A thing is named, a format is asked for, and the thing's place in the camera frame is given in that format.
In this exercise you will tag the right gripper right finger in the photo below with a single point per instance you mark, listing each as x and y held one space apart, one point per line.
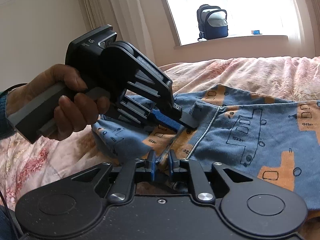
191 173

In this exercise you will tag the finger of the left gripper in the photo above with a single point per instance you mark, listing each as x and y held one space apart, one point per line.
165 121
187 120

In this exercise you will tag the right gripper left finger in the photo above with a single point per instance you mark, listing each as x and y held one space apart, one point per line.
131 173

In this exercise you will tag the blue patterned pants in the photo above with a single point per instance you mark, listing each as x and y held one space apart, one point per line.
273 139

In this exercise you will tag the dark blue sleeve forearm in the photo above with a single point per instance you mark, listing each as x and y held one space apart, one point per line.
6 130

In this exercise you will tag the person left hand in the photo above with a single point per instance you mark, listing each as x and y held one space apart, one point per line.
70 115

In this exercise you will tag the beige left curtain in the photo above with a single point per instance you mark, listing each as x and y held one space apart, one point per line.
127 17

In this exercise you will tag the beige curtain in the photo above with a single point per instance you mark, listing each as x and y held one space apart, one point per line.
308 20
127 17

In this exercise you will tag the pink floral bed quilt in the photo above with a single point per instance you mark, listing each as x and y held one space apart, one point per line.
26 166

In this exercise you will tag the navy grey backpack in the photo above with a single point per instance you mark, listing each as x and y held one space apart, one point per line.
212 22

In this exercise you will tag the small blue box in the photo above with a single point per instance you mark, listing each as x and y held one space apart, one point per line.
256 32

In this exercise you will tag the white framed window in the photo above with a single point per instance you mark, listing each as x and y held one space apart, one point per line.
269 17

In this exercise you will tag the beige right curtain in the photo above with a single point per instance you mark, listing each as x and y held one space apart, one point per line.
308 20

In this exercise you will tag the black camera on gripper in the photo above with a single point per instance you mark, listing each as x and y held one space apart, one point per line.
86 49

